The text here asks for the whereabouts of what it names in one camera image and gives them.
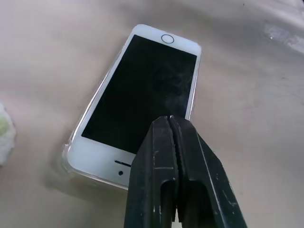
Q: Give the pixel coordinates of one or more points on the white smartphone with black screen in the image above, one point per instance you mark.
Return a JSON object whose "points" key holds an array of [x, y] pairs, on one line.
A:
{"points": [[133, 95]]}

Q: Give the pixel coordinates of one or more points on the light green towel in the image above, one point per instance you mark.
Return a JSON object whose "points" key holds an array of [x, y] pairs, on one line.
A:
{"points": [[6, 142]]}

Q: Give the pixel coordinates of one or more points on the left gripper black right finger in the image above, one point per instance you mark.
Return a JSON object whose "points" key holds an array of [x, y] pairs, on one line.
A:
{"points": [[206, 178]]}

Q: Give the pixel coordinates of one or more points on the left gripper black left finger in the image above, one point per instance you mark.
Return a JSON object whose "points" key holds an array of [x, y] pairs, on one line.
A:
{"points": [[152, 178]]}

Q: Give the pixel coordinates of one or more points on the clear plastic phone case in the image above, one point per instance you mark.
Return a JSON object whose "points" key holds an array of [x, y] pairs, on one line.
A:
{"points": [[64, 159]]}

